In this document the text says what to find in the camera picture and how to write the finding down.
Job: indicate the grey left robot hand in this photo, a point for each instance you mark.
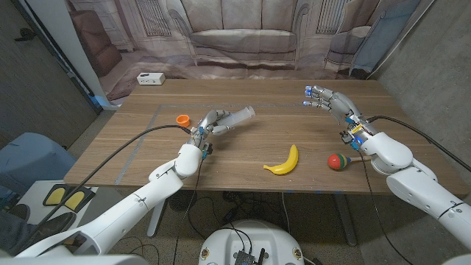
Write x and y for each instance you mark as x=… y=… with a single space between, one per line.
x=204 y=127

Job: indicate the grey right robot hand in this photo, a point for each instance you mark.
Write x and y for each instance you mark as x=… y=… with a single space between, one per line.
x=340 y=105

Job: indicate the large clear plastic syringe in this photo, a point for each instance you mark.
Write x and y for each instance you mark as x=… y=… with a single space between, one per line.
x=243 y=115

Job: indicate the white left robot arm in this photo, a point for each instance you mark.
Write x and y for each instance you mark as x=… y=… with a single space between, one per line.
x=140 y=198

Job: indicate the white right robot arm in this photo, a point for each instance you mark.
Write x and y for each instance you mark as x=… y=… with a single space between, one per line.
x=416 y=184

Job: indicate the red striped toy maraca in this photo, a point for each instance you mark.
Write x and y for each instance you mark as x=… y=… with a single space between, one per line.
x=335 y=162

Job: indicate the yellow toy banana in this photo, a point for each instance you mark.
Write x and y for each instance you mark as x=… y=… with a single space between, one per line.
x=289 y=166

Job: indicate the small orange cup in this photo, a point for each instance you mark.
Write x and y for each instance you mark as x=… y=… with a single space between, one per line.
x=183 y=121

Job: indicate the white power box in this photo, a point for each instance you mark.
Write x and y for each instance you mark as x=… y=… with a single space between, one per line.
x=151 y=78

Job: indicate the round black floor fan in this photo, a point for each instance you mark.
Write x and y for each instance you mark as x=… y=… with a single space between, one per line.
x=183 y=201

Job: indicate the printed sofa room backdrop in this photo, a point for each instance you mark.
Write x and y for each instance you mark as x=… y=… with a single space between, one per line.
x=239 y=37

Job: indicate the white table leg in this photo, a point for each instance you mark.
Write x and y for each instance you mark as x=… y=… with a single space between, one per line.
x=346 y=221
x=156 y=221

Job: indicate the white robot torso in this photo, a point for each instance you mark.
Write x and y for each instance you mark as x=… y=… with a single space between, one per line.
x=250 y=235

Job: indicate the white pedal base board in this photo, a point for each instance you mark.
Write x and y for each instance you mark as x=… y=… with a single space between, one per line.
x=105 y=195

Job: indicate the small black torso computer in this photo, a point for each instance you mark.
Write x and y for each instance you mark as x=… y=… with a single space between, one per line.
x=244 y=257

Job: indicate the yellow black foot pedal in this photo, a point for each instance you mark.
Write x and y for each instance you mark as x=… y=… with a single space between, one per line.
x=56 y=196
x=75 y=199

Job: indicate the blue chair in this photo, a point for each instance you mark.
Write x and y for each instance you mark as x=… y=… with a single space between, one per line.
x=29 y=158

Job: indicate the person in blue jeans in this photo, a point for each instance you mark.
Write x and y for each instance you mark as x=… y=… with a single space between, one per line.
x=18 y=232

